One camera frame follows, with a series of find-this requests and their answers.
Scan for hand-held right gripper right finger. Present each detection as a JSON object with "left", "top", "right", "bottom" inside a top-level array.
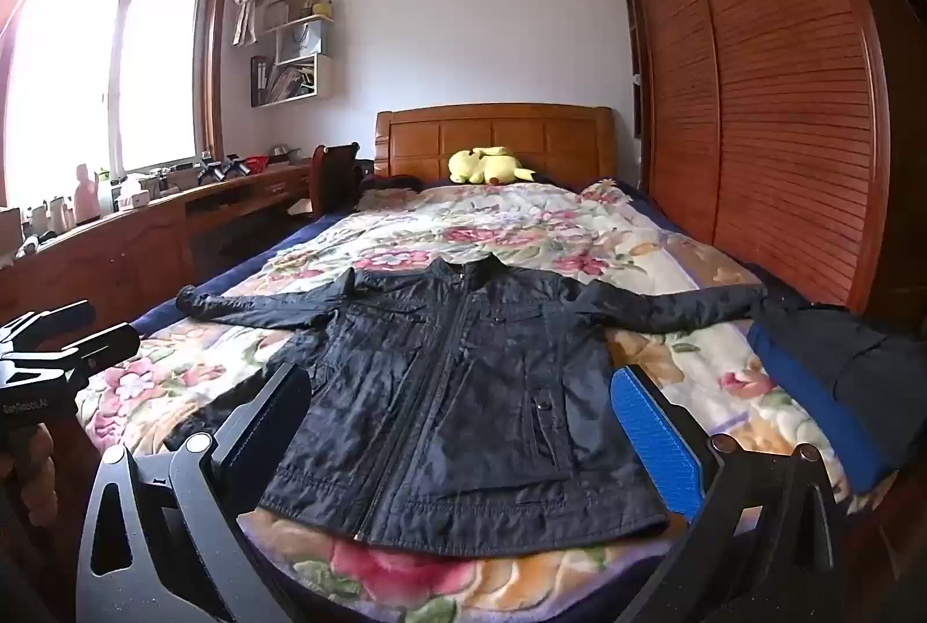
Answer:
[{"left": 610, "top": 366, "right": 845, "bottom": 623}]

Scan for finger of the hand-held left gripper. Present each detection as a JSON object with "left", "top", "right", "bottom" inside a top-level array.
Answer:
[
  {"left": 0, "top": 322, "right": 141, "bottom": 381},
  {"left": 0, "top": 300, "right": 97, "bottom": 350}
]

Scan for floral blanket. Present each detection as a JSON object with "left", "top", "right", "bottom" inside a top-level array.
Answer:
[{"left": 76, "top": 177, "right": 863, "bottom": 623}]

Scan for tissue box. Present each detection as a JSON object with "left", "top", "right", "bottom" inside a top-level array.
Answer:
[{"left": 114, "top": 177, "right": 150, "bottom": 212}]

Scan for wooden framed window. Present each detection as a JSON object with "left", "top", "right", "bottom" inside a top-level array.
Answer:
[{"left": 0, "top": 0, "right": 234, "bottom": 211}]

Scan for white wall shelf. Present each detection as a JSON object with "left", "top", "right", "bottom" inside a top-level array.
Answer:
[{"left": 250, "top": 0, "right": 336, "bottom": 108}]

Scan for black tools on desk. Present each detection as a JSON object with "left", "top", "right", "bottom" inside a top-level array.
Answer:
[{"left": 199, "top": 158, "right": 244, "bottom": 184}]

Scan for dark pillow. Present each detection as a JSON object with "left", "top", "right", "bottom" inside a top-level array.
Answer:
[{"left": 360, "top": 174, "right": 422, "bottom": 194}]

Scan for wooden bed headboard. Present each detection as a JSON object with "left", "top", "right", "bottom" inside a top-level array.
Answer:
[{"left": 374, "top": 103, "right": 616, "bottom": 194}]

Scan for wooden chair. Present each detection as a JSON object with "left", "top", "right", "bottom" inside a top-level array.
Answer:
[{"left": 311, "top": 143, "right": 362, "bottom": 220}]

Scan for yellow plush toy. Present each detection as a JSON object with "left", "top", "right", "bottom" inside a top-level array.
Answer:
[{"left": 447, "top": 145, "right": 538, "bottom": 187}]

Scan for cardboard box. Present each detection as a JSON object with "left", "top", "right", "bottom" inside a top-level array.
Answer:
[{"left": 264, "top": 0, "right": 320, "bottom": 27}]

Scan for pink figurine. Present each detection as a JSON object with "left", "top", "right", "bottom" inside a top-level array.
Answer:
[{"left": 74, "top": 163, "right": 101, "bottom": 225}]

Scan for black quilted jacket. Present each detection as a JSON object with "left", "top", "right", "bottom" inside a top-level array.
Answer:
[{"left": 176, "top": 256, "right": 769, "bottom": 548}]

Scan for row of books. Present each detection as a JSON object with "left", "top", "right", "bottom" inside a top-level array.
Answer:
[{"left": 253, "top": 59, "right": 317, "bottom": 104}]

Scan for wooden slatted wardrobe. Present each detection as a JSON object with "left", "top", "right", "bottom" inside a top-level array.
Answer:
[{"left": 615, "top": 0, "right": 893, "bottom": 316}]

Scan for wooden desk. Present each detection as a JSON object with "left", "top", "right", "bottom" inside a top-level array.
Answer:
[{"left": 0, "top": 159, "right": 317, "bottom": 352}]

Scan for white paper bag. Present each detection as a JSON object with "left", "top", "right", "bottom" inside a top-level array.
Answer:
[{"left": 281, "top": 21, "right": 329, "bottom": 63}]

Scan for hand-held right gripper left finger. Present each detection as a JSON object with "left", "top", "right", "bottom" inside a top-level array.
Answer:
[{"left": 76, "top": 362, "right": 312, "bottom": 623}]

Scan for folded blue black garment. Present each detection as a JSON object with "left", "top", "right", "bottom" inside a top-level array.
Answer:
[{"left": 746, "top": 290, "right": 927, "bottom": 495}]

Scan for person's left hand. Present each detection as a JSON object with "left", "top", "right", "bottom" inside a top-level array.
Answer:
[{"left": 0, "top": 421, "right": 60, "bottom": 504}]

